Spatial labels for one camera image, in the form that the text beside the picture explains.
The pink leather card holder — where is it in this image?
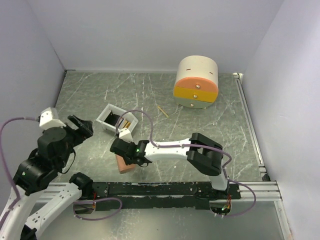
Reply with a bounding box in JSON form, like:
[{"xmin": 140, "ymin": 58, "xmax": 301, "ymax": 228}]
[{"xmin": 115, "ymin": 154, "xmax": 136, "ymax": 174}]

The white card storage box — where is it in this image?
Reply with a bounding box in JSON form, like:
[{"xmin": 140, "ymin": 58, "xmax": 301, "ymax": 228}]
[{"xmin": 96, "ymin": 103, "xmax": 139, "ymax": 133}]

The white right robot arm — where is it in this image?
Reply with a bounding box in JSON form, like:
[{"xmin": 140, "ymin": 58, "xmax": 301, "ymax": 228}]
[{"xmin": 110, "ymin": 133, "xmax": 232, "ymax": 199}]

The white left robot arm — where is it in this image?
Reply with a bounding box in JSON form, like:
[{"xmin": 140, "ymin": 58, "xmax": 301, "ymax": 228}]
[{"xmin": 0, "ymin": 113, "xmax": 94, "ymax": 240}]

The gold card stack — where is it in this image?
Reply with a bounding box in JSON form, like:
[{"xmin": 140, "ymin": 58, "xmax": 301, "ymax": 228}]
[{"xmin": 121, "ymin": 120, "xmax": 131, "ymax": 129}]

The small wooden stick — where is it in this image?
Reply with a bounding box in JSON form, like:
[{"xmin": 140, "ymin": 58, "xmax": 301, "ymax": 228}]
[{"xmin": 157, "ymin": 106, "xmax": 169, "ymax": 118}]

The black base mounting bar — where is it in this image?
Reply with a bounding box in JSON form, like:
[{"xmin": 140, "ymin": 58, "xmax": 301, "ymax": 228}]
[{"xmin": 93, "ymin": 181, "xmax": 241, "ymax": 210}]

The round white drawer cabinet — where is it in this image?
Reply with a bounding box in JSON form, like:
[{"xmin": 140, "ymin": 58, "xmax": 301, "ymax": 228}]
[{"xmin": 173, "ymin": 55, "xmax": 219, "ymax": 109}]

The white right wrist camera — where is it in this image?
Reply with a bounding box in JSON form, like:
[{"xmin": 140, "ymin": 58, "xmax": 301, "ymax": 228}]
[{"xmin": 118, "ymin": 127, "xmax": 133, "ymax": 143}]

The aluminium right side rail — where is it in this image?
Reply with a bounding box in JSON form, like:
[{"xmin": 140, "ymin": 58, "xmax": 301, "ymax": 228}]
[{"xmin": 232, "ymin": 72, "xmax": 271, "ymax": 182}]

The aluminium rail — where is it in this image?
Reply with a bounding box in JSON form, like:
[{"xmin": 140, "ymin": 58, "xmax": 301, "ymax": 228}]
[
  {"xmin": 35, "ymin": 181, "xmax": 283, "ymax": 204},
  {"xmin": 232, "ymin": 72, "xmax": 271, "ymax": 182}
]

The aluminium front rail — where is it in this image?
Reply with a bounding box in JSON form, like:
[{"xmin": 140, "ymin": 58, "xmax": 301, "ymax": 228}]
[{"xmin": 35, "ymin": 181, "xmax": 283, "ymax": 204}]

